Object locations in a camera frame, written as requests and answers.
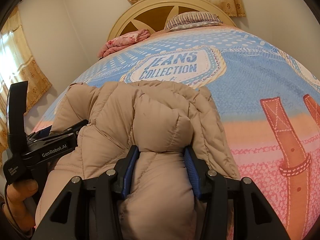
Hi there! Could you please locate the blue pink printed bedspread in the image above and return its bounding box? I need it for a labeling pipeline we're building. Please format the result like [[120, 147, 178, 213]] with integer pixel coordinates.
[[31, 24, 320, 240]]

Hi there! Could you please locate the striped grey pillow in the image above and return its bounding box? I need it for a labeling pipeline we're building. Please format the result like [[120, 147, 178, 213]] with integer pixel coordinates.
[[164, 11, 223, 30]]

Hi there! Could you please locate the person's left hand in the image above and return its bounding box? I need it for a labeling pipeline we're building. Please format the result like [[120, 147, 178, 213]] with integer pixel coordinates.
[[5, 158, 60, 231]]

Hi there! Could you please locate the pink floral folded blanket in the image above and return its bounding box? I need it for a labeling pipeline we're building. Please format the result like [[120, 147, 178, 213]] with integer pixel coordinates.
[[98, 29, 150, 58]]

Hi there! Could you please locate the beige quilted puffer jacket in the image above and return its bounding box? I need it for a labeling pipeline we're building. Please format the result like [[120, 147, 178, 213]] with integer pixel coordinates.
[[35, 81, 240, 239]]

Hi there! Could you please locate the dark sleeved left forearm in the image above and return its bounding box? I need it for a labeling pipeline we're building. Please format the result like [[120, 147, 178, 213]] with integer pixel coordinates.
[[0, 197, 35, 240]]

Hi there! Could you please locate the cream wooden arched headboard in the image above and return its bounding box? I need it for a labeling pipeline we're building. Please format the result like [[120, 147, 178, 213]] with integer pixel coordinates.
[[107, 0, 236, 40]]

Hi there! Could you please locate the yellow side window curtain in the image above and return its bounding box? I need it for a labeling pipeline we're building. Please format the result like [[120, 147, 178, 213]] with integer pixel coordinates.
[[1, 7, 52, 152]]

